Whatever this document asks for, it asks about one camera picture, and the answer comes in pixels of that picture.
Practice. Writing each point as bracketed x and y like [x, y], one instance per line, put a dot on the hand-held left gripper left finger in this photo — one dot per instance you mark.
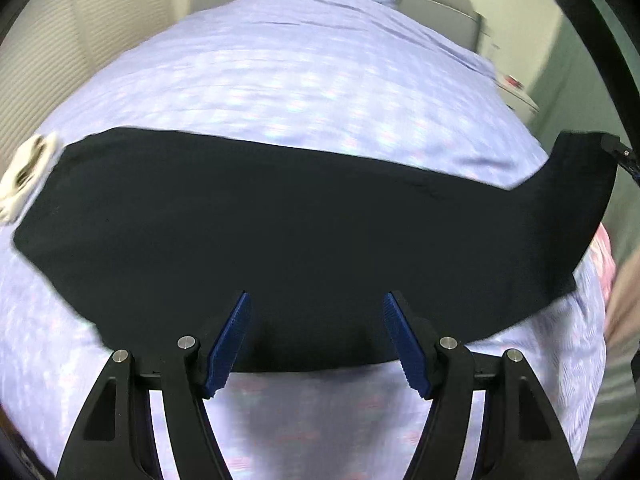
[230, 345]

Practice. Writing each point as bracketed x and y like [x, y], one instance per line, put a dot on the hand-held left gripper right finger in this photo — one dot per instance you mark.
[407, 345]

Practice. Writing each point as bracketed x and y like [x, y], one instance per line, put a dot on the white louvered wardrobe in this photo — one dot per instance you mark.
[75, 35]

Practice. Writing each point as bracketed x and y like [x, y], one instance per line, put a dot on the folded cream cloth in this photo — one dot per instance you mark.
[25, 175]

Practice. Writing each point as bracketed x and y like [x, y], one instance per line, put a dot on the beige curtain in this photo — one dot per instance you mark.
[625, 305]

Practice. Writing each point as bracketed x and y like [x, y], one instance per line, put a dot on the pink crumpled blanket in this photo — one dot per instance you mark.
[604, 260]

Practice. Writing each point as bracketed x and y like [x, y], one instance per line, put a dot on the small pink item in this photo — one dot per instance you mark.
[512, 80]

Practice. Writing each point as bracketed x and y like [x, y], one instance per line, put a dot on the light purple bed sheet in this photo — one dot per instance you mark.
[300, 85]

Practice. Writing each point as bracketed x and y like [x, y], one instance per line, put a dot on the white nightstand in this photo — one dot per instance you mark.
[517, 97]

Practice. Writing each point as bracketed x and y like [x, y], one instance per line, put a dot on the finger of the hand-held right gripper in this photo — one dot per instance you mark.
[622, 152]

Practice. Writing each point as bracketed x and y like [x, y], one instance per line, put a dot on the grey padded headboard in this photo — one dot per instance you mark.
[440, 0]

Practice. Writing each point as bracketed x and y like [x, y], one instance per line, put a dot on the black pants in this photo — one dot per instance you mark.
[300, 235]

